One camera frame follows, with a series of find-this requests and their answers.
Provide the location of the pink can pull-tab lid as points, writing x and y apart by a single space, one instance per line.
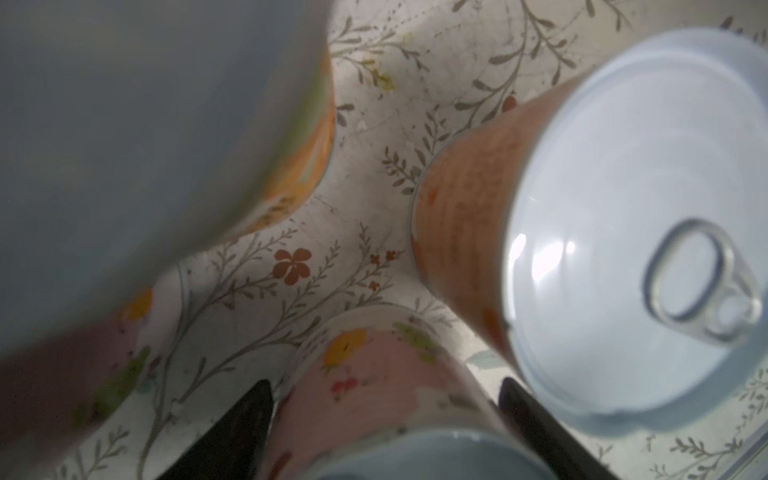
375 394

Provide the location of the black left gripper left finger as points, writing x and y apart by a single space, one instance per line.
233 446

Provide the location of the orange green can plastic lid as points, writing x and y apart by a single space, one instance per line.
131 133

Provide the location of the orange can pull-tab lid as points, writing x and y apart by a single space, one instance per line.
609 236

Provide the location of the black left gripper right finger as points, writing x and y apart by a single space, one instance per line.
547 438

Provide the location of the pink can white lid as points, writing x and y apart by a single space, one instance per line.
55 396

